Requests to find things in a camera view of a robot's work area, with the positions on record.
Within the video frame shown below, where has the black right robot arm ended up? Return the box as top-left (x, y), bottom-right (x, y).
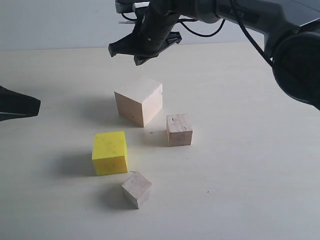
top-left (108, 0), bottom-right (320, 108)

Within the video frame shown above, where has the large light wooden cube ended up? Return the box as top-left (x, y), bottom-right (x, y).
top-left (114, 78), bottom-right (163, 128)

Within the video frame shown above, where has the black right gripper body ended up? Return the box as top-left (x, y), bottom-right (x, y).
top-left (132, 0), bottom-right (181, 52)

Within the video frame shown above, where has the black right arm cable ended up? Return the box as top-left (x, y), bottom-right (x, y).
top-left (178, 17), bottom-right (226, 38)

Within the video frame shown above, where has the yellow cube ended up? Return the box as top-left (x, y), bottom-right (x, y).
top-left (92, 131), bottom-right (128, 176)

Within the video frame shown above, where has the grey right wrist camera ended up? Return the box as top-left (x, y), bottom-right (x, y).
top-left (114, 0), bottom-right (150, 14)

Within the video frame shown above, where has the medium wooden cube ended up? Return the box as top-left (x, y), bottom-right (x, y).
top-left (166, 114), bottom-right (193, 147)

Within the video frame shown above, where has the small pale wooden cube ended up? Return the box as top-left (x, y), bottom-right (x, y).
top-left (121, 171), bottom-right (152, 209)

